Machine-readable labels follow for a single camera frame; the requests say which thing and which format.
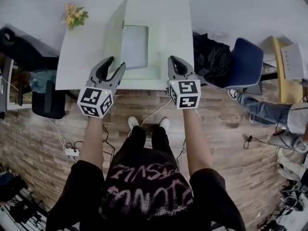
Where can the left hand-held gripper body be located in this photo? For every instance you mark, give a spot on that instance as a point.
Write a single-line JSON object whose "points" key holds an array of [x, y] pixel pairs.
{"points": [[93, 100]]}

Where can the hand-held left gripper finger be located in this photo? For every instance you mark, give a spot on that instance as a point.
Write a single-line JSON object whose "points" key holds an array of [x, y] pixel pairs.
{"points": [[119, 74], [96, 72]]}

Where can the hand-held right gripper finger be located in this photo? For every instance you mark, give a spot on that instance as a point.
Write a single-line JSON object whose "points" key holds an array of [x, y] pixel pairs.
{"points": [[189, 71], [170, 68]]}

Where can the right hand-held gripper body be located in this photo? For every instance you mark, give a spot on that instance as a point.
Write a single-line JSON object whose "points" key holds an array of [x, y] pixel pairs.
{"points": [[186, 94]]}

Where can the translucent pale green mat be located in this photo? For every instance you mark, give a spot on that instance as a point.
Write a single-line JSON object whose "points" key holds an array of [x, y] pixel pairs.
{"points": [[115, 37]]}

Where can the person's right forearm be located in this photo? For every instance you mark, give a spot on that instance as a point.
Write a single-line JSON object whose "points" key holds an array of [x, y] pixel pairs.
{"points": [[196, 141]]}

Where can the person's left forearm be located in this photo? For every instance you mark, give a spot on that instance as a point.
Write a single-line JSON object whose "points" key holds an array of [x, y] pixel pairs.
{"points": [[92, 141]]}

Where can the black bag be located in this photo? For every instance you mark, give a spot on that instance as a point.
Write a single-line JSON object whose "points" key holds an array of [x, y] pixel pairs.
{"points": [[211, 59]]}

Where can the white paper sheet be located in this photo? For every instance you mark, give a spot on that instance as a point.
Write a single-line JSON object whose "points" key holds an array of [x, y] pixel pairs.
{"points": [[134, 47]]}

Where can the person's white left shoe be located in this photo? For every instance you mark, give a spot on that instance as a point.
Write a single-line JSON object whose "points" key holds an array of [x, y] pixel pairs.
{"points": [[133, 122]]}

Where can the teal cloth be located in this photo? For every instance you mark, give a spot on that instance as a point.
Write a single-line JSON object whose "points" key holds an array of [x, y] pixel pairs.
{"points": [[42, 80]]}

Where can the blue chair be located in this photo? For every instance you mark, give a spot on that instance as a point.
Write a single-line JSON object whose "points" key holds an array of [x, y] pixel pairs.
{"points": [[245, 64]]}

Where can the white power strip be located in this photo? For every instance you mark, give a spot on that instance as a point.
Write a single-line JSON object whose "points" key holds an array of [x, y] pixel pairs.
{"points": [[72, 152]]}

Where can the person's black trousers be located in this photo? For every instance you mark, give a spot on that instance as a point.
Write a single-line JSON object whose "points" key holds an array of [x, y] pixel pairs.
{"points": [[154, 141]]}

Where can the yellow flower bunch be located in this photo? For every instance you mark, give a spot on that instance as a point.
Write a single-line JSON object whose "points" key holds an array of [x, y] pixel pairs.
{"points": [[73, 16]]}

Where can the black office chair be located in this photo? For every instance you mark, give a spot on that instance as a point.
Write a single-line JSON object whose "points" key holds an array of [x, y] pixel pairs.
{"points": [[26, 49]]}

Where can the black side table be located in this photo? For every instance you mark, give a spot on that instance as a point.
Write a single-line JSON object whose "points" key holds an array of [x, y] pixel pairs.
{"points": [[269, 76]]}

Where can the dark desk with white legs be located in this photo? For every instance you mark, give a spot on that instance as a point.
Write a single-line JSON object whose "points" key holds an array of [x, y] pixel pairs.
{"points": [[9, 88]]}

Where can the yellow table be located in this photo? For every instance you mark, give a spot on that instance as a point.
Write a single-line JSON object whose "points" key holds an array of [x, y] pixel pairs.
{"points": [[286, 93]]}

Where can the white microwave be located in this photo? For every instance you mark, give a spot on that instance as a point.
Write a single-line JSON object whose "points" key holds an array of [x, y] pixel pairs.
{"points": [[294, 61]]}

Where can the grey chair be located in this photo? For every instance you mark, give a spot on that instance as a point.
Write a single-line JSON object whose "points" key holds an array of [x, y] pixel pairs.
{"points": [[284, 138]]}

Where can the person's black printed shirt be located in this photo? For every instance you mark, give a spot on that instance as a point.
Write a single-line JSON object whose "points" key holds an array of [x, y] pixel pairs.
{"points": [[144, 196]]}

